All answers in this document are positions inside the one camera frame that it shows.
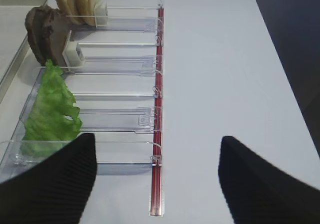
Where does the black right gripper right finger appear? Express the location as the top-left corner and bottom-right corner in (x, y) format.
(218, 136), (320, 224)

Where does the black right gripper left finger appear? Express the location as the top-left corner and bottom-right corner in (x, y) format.
(0, 133), (97, 224)

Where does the loose lettuce leaf in rack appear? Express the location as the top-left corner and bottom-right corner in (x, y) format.
(20, 59), (83, 157)

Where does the right brown meat patty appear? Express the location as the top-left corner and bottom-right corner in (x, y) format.
(41, 8), (70, 67)

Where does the brown meat patty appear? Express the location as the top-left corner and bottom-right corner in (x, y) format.
(41, 8), (70, 67)
(24, 5), (52, 66)

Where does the left brown meat patty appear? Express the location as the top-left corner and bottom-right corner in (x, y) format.
(24, 5), (52, 66)

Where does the clear acrylic right rack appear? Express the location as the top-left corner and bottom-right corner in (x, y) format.
(0, 5), (160, 181)

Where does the cream rectangular metal tray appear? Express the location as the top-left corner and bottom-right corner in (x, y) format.
(0, 0), (48, 100)

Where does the left burger bun half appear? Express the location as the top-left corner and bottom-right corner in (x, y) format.
(56, 0), (84, 25)

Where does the burger bun half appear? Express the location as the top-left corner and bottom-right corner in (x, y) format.
(56, 0), (84, 25)
(75, 0), (105, 26)

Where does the right burger bun half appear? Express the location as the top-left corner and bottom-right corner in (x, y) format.
(75, 0), (105, 26)

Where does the red rail strip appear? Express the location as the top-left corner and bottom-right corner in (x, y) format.
(150, 5), (164, 217)

